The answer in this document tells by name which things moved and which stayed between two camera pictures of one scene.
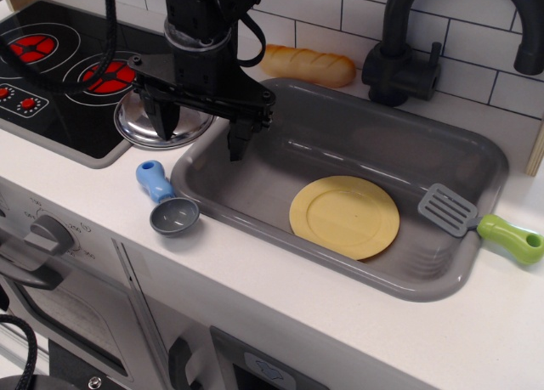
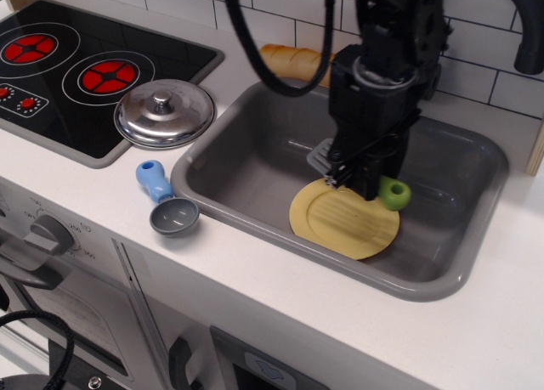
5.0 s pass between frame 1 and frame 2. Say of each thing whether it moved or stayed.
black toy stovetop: stayed
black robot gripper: moved
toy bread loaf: stayed
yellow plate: stayed
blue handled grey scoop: stayed
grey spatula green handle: moved
